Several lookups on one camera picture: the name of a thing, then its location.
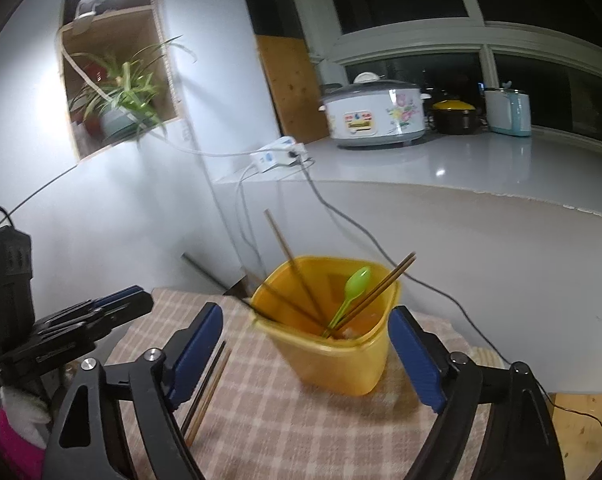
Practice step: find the dark wooden chopstick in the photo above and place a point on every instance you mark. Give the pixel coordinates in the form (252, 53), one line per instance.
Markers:
(206, 385)
(281, 305)

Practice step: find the pink plaid cloth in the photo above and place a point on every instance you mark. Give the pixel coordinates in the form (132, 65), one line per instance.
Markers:
(291, 435)

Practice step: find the potted spider plant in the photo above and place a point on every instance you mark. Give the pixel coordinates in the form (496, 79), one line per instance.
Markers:
(126, 85)

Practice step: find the wooden board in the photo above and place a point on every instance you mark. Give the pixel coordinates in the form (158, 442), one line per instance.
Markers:
(291, 90)

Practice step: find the yellow plastic cup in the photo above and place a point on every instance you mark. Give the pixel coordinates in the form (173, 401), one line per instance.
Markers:
(341, 365)

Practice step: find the grey metal rod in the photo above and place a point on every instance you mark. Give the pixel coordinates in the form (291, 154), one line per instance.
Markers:
(201, 272)

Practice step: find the white floral rice cooker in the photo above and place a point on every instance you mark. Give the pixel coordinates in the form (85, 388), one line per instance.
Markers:
(371, 120)

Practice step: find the wooden wall niche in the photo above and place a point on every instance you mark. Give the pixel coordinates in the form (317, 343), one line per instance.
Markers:
(131, 25)

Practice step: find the black pot yellow lid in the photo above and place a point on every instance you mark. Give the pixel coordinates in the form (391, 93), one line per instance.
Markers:
(453, 120)

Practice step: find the white power strip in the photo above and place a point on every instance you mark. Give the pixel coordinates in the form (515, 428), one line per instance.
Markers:
(271, 157)

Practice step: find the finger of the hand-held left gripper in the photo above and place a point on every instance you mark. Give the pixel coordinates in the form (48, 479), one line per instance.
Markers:
(121, 312)
(106, 300)

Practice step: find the brown wooden chopstick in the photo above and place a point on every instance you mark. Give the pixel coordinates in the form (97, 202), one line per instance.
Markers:
(213, 390)
(401, 263)
(403, 270)
(281, 245)

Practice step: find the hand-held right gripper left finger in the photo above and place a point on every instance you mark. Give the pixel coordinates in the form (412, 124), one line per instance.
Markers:
(196, 355)

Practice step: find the white window frame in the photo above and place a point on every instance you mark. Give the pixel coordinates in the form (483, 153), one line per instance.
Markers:
(431, 35)

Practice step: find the person's left hand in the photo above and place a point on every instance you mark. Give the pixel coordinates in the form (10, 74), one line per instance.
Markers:
(23, 410)

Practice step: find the white and blue appliance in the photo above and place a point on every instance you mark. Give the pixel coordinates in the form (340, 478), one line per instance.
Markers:
(506, 110)

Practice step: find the green plastic spoon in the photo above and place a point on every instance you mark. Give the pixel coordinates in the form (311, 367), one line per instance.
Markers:
(358, 280)

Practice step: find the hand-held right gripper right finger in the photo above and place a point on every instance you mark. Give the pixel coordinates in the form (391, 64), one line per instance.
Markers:
(416, 365)

